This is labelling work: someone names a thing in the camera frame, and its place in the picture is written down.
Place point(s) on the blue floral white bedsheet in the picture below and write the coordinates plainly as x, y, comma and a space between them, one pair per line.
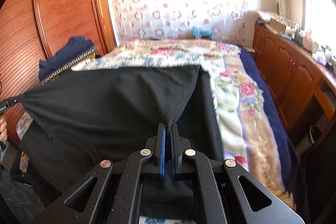
150, 220

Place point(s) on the cardboard box on sideboard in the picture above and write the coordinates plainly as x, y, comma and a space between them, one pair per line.
279, 27

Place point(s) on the pink bottle on sideboard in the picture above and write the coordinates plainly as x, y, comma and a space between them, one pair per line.
308, 41

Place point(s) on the black white circle-patterned folded garment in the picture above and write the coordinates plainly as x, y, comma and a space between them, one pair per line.
54, 66

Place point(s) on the window with wooden frame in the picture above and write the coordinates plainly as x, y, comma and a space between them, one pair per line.
320, 21

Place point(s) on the navy blue bed blanket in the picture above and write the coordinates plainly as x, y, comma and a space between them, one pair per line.
273, 118

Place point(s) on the person's left hand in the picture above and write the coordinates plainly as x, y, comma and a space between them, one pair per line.
3, 129

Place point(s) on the black t-shirt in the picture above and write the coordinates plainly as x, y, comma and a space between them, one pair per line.
85, 117

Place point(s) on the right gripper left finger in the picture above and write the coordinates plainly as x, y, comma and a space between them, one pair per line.
159, 154

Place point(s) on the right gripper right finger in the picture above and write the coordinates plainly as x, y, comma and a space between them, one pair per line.
176, 152

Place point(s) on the long wooden sideboard cabinet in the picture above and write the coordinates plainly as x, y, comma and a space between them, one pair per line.
301, 89

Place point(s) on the navy blue folded garment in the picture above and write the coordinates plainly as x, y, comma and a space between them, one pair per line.
74, 45

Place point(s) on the wooden louvered wardrobe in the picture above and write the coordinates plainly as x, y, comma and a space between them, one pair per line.
32, 30

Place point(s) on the pink rose floral blanket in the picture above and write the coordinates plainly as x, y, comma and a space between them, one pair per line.
246, 134

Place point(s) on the blue toy on box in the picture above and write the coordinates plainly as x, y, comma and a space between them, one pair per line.
197, 33

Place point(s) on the grey fleece garment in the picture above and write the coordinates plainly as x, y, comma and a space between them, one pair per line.
21, 199

